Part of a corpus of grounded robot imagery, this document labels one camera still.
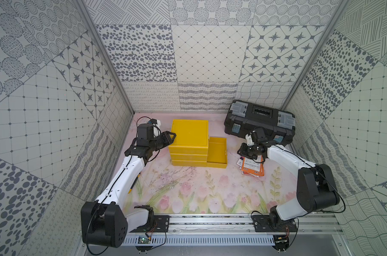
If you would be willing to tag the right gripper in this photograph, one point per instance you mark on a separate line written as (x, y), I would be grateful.
(243, 152)

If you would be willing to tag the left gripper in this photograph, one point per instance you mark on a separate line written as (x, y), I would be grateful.
(158, 141)

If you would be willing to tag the yellow drawer cabinet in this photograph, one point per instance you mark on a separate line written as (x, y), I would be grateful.
(191, 144)

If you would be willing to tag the yellow bottom drawer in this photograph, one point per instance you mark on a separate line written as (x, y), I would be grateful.
(217, 153)

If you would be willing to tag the pink seed bag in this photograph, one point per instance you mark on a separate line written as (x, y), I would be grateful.
(240, 162)

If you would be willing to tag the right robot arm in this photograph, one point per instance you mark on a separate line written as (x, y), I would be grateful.
(315, 190)

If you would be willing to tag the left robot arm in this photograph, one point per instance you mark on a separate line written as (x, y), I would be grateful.
(103, 221)

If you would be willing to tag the black toolbox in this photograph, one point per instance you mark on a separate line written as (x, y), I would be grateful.
(244, 117)

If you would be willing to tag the yellow utility knife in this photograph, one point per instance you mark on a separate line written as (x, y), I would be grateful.
(132, 186)

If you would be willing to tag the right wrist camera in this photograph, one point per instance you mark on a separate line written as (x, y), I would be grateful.
(249, 140)

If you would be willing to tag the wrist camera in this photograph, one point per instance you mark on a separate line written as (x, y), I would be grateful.
(249, 140)
(155, 122)

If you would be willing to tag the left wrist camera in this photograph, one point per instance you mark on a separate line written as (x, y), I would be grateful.
(155, 122)

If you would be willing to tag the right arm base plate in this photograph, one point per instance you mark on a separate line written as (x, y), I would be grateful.
(263, 223)

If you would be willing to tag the aluminium mounting rail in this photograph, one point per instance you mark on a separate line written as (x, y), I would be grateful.
(195, 224)

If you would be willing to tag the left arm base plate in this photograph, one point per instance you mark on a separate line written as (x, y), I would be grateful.
(160, 224)

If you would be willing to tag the white vented cable duct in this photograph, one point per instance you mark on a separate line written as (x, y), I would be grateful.
(203, 240)

